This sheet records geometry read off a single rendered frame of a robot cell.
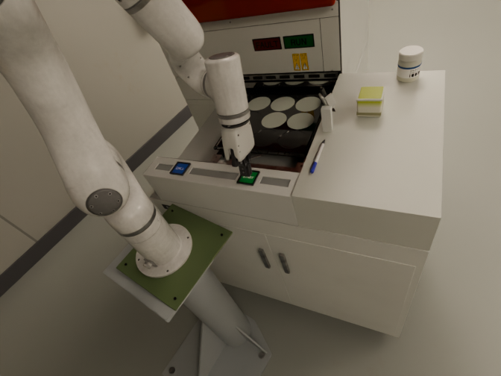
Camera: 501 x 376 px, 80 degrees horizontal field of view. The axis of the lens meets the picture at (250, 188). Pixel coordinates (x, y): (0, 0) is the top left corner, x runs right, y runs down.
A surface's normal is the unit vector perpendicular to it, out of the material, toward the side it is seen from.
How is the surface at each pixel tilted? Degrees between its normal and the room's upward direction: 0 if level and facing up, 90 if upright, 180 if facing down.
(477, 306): 0
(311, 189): 0
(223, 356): 0
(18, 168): 90
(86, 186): 66
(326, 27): 90
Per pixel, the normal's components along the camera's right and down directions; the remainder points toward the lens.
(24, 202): 0.80, 0.27
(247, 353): -0.25, -0.66
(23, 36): 0.51, 0.86
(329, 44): -0.37, 0.74
